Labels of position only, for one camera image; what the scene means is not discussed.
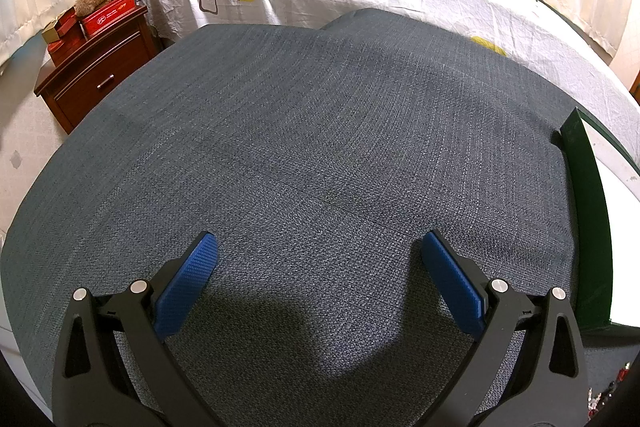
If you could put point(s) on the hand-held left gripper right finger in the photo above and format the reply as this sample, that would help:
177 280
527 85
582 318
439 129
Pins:
455 287

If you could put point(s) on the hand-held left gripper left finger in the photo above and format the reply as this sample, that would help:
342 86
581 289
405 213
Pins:
187 282

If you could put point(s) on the green box with white lining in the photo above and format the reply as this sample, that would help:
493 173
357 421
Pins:
590 207

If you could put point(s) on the dark grey tablecloth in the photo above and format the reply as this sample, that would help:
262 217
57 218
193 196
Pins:
300 147

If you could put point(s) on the wooden nightstand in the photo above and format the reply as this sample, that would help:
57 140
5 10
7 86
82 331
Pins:
95 77

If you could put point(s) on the dark red box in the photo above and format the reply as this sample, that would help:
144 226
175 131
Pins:
67 49

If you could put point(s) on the red tin box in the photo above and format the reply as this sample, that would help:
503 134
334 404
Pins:
110 17

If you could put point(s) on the gold box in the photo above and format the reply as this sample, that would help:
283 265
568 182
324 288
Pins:
51 32

